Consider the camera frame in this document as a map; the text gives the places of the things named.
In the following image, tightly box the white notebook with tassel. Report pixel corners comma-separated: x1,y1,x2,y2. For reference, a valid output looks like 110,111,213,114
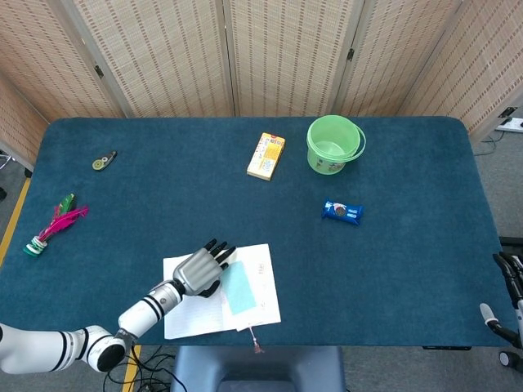
162,243,283,341

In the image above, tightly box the white power strip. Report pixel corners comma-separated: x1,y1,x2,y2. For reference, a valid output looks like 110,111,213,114
494,117,523,132

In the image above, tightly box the dark blue robot torso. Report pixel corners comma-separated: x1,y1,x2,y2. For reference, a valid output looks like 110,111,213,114
170,345,346,392

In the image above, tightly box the pink feather shuttlecock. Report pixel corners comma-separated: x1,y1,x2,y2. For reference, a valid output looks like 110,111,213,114
22,192,90,258

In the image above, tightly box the green black correction tape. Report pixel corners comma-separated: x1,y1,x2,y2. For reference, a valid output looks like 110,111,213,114
91,149,118,173

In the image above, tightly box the blue cookie packet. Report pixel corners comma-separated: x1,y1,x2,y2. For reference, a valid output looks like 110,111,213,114
320,197,365,228

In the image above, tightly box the woven bamboo folding screen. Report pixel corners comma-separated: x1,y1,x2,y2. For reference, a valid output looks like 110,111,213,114
0,0,523,172

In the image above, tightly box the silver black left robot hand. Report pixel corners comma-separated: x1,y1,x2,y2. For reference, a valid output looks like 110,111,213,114
171,238,238,299

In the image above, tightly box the blue felt table cover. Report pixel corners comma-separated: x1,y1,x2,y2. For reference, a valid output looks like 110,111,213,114
0,116,516,348

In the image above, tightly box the blue white tasselled bookmark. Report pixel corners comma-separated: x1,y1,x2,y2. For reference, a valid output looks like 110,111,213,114
220,248,266,354

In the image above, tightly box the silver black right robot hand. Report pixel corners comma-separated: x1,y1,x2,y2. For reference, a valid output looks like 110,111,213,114
479,252,523,350

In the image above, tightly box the yellow cardboard box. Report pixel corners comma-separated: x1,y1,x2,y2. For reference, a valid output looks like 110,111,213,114
246,131,287,182

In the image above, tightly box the green plastic bucket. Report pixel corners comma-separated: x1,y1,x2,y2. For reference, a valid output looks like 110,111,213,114
306,114,368,176

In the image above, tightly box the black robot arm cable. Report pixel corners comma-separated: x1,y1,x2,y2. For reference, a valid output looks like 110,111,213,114
104,345,185,392

